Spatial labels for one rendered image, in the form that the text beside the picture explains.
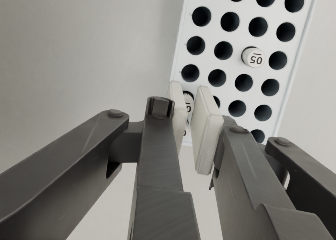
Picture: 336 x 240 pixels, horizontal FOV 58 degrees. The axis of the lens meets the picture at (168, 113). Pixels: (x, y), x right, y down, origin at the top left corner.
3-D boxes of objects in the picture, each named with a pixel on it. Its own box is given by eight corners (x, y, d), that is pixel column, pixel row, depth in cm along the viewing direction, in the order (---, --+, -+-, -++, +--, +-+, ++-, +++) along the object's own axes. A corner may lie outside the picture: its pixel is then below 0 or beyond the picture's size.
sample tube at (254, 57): (234, 42, 23) (249, 47, 19) (250, 44, 23) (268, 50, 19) (231, 58, 24) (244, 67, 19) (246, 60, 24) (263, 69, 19)
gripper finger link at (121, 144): (164, 172, 13) (92, 161, 12) (164, 130, 17) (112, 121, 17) (170, 139, 12) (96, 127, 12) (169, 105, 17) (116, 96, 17)
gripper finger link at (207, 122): (209, 115, 14) (225, 118, 14) (198, 84, 20) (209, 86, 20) (195, 174, 14) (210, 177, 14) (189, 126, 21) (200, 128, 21)
